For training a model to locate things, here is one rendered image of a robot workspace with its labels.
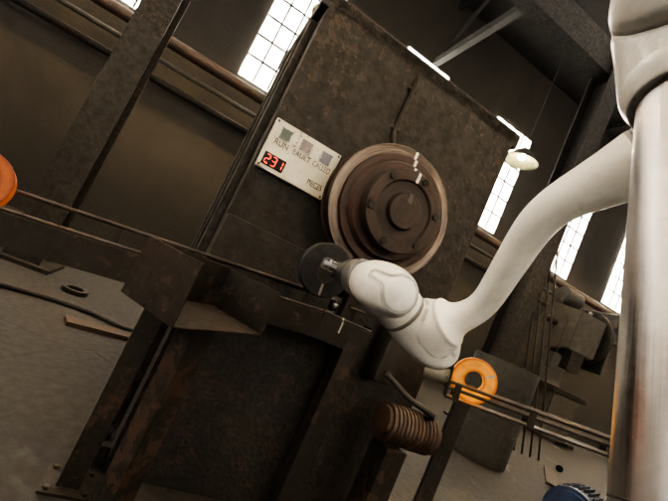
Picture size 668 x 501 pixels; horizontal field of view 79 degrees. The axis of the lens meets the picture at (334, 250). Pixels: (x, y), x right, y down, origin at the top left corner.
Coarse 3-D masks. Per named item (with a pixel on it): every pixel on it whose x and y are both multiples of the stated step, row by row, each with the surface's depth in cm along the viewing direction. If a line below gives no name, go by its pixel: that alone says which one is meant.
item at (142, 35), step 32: (160, 0) 336; (512, 0) 498; (544, 0) 492; (128, 32) 329; (160, 32) 337; (544, 32) 521; (576, 32) 514; (128, 64) 330; (608, 64) 538; (96, 96) 323; (128, 96) 332; (608, 96) 535; (96, 128) 325; (576, 128) 558; (64, 160) 318; (96, 160) 352; (576, 160) 523; (64, 192) 319; (64, 224) 346; (0, 256) 299; (32, 256) 314; (544, 256) 510; (512, 320) 499; (512, 352) 500
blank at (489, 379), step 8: (464, 360) 142; (472, 360) 141; (480, 360) 141; (456, 368) 142; (464, 368) 141; (472, 368) 141; (480, 368) 140; (488, 368) 140; (456, 376) 141; (464, 376) 141; (488, 376) 139; (496, 376) 139; (464, 384) 140; (488, 384) 139; (496, 384) 138; (472, 392) 139; (488, 392) 138; (464, 400) 139; (472, 400) 139
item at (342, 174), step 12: (384, 144) 137; (396, 144) 139; (360, 156) 134; (372, 156) 136; (420, 156) 143; (348, 168) 133; (432, 168) 145; (336, 180) 132; (336, 192) 132; (444, 192) 147; (336, 204) 132; (444, 204) 147; (324, 216) 137; (336, 216) 132; (444, 216) 148; (336, 228) 132; (444, 228) 148; (336, 240) 133; (348, 252) 135; (432, 252) 147; (420, 264) 145
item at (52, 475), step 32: (160, 320) 114; (128, 352) 111; (352, 352) 136; (128, 384) 112; (320, 384) 138; (96, 416) 110; (320, 416) 134; (96, 448) 110; (64, 480) 108; (288, 480) 131
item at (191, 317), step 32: (160, 256) 86; (192, 256) 101; (128, 288) 88; (160, 288) 83; (192, 288) 104; (224, 288) 110; (256, 288) 104; (192, 320) 87; (224, 320) 98; (256, 320) 101; (192, 352) 93; (160, 384) 91; (160, 416) 91; (128, 448) 90; (128, 480) 89
